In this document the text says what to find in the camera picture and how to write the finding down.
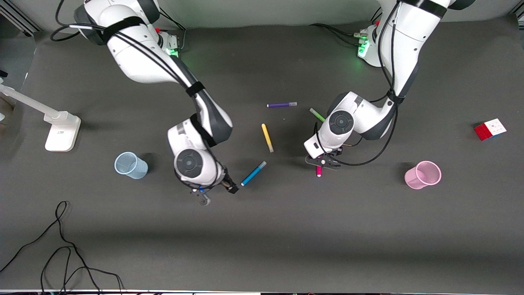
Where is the translucent pink cup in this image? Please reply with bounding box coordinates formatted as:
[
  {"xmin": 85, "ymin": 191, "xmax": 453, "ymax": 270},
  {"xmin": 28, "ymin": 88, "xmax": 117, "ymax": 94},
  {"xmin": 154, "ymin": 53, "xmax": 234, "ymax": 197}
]
[{"xmin": 404, "ymin": 160, "xmax": 442, "ymax": 190}]

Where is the blue marker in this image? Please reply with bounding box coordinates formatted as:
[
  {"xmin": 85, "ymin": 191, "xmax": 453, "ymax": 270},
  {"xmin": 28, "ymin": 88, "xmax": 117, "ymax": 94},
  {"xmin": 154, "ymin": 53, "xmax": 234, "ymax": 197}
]
[{"xmin": 240, "ymin": 161, "xmax": 268, "ymax": 187}]

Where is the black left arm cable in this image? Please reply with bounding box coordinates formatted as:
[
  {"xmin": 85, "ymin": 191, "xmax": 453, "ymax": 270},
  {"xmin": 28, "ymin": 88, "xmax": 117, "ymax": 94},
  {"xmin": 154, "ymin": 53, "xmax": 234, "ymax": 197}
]
[{"xmin": 313, "ymin": 0, "xmax": 411, "ymax": 167}]

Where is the white stand with base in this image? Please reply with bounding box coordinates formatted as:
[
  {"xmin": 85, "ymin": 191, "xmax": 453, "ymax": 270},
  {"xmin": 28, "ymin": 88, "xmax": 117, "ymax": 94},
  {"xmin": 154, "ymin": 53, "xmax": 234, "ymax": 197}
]
[{"xmin": 0, "ymin": 84, "xmax": 81, "ymax": 152}]

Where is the black right base cable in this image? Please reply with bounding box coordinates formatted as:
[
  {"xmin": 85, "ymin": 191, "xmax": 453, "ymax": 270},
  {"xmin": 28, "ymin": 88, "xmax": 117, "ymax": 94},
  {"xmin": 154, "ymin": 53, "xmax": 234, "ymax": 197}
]
[{"xmin": 158, "ymin": 6, "xmax": 187, "ymax": 52}]

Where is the black left base cable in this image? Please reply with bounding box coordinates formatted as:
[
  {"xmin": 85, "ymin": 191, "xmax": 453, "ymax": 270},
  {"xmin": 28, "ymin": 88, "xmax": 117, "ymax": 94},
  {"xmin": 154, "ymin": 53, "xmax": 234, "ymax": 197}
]
[{"xmin": 309, "ymin": 23, "xmax": 367, "ymax": 47}]

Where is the aluminium frame rail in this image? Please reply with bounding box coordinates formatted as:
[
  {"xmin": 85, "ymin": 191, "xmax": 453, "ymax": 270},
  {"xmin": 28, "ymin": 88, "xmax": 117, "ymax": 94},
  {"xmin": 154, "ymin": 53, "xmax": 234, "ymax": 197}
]
[{"xmin": 0, "ymin": 0, "xmax": 42, "ymax": 38}]

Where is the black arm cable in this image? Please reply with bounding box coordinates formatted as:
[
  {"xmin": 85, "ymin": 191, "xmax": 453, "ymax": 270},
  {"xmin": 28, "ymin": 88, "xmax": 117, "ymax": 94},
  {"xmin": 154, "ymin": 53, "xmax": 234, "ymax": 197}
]
[
  {"xmin": 313, "ymin": 0, "xmax": 411, "ymax": 167},
  {"xmin": 50, "ymin": 0, "xmax": 206, "ymax": 95}
]

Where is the dark grey table mat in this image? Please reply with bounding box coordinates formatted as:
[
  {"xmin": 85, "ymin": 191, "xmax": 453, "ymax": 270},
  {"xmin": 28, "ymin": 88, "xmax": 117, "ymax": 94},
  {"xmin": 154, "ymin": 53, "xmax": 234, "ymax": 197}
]
[{"xmin": 0, "ymin": 16, "xmax": 524, "ymax": 294}]

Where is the rubik's cube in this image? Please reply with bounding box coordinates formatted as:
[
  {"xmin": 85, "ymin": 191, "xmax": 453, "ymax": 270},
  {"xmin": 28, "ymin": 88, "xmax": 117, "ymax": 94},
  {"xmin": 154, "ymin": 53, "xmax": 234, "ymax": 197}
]
[{"xmin": 474, "ymin": 118, "xmax": 508, "ymax": 142}]

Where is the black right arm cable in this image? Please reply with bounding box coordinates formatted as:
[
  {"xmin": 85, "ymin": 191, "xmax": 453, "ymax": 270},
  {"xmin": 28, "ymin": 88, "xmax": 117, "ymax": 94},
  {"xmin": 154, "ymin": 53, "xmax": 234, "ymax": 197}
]
[{"xmin": 50, "ymin": 0, "xmax": 206, "ymax": 95}]

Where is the loose black cable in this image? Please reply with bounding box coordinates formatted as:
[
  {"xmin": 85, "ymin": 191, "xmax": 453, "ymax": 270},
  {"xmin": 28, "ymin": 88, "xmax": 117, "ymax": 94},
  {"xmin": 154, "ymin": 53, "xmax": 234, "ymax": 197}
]
[{"xmin": 0, "ymin": 200, "xmax": 125, "ymax": 295}]

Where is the yellow marker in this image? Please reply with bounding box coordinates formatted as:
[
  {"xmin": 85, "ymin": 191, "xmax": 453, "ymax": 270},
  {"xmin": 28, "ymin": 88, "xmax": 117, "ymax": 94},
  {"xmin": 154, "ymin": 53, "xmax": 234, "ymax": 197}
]
[{"xmin": 261, "ymin": 123, "xmax": 274, "ymax": 153}]

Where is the black base cable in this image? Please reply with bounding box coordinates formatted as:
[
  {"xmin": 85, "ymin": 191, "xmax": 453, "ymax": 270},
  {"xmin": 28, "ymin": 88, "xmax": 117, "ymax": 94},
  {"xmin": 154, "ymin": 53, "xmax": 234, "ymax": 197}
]
[
  {"xmin": 158, "ymin": 6, "xmax": 187, "ymax": 52},
  {"xmin": 309, "ymin": 23, "xmax": 367, "ymax": 47}
]

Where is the translucent blue cup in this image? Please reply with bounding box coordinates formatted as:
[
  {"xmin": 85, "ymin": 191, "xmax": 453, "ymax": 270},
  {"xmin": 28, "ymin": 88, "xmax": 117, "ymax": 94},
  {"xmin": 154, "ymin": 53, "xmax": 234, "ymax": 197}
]
[{"xmin": 114, "ymin": 152, "xmax": 149, "ymax": 180}]

